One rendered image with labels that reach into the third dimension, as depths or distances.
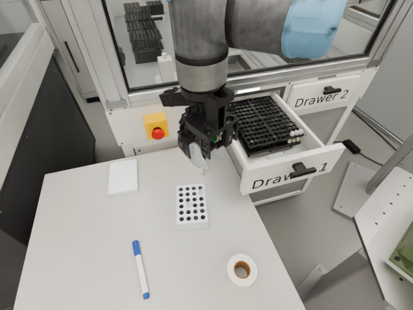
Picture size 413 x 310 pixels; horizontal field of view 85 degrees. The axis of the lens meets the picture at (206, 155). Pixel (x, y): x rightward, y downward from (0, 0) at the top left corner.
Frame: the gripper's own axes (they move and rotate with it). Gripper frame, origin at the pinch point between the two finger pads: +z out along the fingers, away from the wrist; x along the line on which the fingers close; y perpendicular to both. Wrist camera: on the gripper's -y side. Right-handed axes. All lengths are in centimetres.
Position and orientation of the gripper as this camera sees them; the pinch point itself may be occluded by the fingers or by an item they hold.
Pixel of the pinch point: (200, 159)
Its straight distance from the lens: 50.7
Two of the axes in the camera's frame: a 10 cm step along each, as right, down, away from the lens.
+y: 6.7, 5.4, -5.1
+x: 7.4, -5.1, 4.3
